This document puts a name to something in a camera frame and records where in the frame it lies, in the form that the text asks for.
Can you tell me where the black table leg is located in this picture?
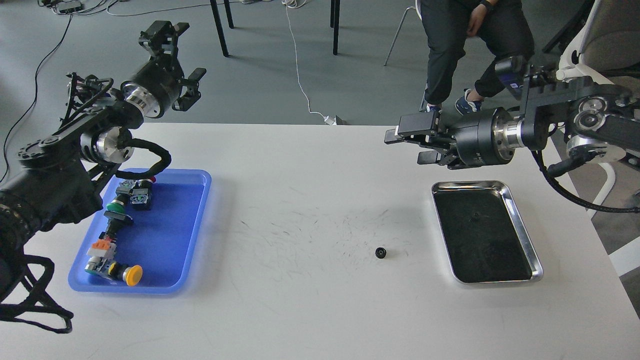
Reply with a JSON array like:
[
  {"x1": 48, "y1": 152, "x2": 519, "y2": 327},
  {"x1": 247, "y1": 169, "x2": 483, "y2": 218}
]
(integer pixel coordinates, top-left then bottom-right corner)
[
  {"x1": 329, "y1": 0, "x2": 341, "y2": 56},
  {"x1": 210, "y1": 0, "x2": 234, "y2": 59}
]

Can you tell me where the seated person in black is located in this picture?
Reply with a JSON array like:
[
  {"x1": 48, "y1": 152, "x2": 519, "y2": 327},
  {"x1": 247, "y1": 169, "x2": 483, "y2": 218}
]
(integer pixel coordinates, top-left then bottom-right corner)
[{"x1": 418, "y1": 0, "x2": 535, "y2": 116}]

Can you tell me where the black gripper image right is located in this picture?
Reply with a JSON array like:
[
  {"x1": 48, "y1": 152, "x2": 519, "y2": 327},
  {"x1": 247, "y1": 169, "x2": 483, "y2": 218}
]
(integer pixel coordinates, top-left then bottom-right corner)
[{"x1": 384, "y1": 107, "x2": 515, "y2": 168}]

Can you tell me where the black table leg right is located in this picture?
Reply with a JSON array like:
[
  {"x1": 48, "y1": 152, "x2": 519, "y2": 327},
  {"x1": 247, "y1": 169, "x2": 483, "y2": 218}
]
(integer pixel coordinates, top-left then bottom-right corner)
[{"x1": 329, "y1": 0, "x2": 341, "y2": 56}]

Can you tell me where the green push button switch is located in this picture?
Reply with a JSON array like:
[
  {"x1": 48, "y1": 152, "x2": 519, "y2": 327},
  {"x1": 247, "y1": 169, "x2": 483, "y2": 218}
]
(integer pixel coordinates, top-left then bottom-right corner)
[{"x1": 105, "y1": 198, "x2": 127, "y2": 215}]

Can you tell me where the white office chair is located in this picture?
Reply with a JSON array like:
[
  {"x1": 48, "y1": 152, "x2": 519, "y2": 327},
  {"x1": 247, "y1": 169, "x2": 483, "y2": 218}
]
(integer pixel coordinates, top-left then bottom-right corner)
[{"x1": 555, "y1": 0, "x2": 640, "y2": 84}]

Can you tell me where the white power adapter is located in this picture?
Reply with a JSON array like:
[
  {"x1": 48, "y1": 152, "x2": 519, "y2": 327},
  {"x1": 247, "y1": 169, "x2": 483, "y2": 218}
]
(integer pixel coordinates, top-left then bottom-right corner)
[{"x1": 323, "y1": 115, "x2": 348, "y2": 126}]

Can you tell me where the white cable on floor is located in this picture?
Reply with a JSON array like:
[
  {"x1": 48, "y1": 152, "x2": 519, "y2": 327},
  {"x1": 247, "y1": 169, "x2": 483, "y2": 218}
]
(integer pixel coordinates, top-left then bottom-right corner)
[{"x1": 284, "y1": 0, "x2": 328, "y2": 121}]

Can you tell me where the black cable on floor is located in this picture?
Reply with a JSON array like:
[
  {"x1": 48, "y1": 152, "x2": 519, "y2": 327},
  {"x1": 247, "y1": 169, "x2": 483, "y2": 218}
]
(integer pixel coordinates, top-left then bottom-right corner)
[{"x1": 0, "y1": 15, "x2": 74, "y2": 185}]

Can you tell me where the blue plastic tray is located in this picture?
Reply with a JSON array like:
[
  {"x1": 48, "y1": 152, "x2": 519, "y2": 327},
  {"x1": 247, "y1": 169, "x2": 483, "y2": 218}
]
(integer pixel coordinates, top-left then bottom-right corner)
[{"x1": 67, "y1": 169, "x2": 211, "y2": 295}]

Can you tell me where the black power strip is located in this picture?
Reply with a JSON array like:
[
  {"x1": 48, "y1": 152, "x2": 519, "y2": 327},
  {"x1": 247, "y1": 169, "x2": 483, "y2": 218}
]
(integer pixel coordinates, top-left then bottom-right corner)
[{"x1": 54, "y1": 0, "x2": 84, "y2": 15}]

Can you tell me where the grey metal chair leg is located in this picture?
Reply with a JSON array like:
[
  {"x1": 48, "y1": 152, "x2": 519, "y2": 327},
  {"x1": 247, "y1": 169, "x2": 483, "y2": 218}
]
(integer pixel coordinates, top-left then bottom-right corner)
[{"x1": 382, "y1": 6, "x2": 416, "y2": 67}]

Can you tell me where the yellow push button switch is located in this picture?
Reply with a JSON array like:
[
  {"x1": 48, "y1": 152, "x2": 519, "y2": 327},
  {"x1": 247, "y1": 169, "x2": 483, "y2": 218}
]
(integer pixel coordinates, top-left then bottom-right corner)
[{"x1": 84, "y1": 239, "x2": 143, "y2": 287}]

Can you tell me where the black table leg left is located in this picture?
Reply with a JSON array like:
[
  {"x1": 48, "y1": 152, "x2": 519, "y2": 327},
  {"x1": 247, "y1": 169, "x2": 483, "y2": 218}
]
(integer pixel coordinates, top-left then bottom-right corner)
[{"x1": 210, "y1": 0, "x2": 234, "y2": 59}]

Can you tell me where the silver metal tray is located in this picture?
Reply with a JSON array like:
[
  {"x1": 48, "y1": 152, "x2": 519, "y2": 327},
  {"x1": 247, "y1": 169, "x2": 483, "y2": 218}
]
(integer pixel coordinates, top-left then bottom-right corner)
[{"x1": 430, "y1": 180, "x2": 544, "y2": 286}]

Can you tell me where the black selector switch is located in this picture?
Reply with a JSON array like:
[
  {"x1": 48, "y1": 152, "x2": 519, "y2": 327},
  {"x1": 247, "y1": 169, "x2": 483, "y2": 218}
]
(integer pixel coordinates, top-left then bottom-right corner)
[{"x1": 98, "y1": 210, "x2": 134, "y2": 242}]

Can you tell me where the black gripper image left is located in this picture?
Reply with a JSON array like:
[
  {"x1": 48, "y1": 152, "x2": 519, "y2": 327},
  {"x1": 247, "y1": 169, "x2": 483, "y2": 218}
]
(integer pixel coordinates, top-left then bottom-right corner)
[{"x1": 120, "y1": 20, "x2": 207, "y2": 119}]

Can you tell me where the red push button switch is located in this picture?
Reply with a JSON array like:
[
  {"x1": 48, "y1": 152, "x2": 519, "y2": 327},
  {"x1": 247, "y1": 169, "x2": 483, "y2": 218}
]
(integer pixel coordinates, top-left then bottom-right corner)
[{"x1": 112, "y1": 176, "x2": 156, "y2": 211}]

